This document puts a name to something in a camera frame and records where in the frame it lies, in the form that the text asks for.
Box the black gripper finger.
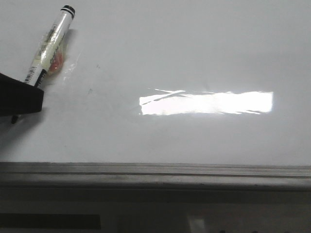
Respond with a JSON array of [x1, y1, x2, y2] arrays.
[[0, 74, 44, 117]]

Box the white whiteboard marker pen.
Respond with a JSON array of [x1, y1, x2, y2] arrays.
[[11, 5, 76, 124]]

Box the black label strip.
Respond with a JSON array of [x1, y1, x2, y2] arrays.
[[0, 213, 102, 230]]

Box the white whiteboard with aluminium frame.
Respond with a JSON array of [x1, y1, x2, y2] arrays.
[[0, 0, 311, 190]]

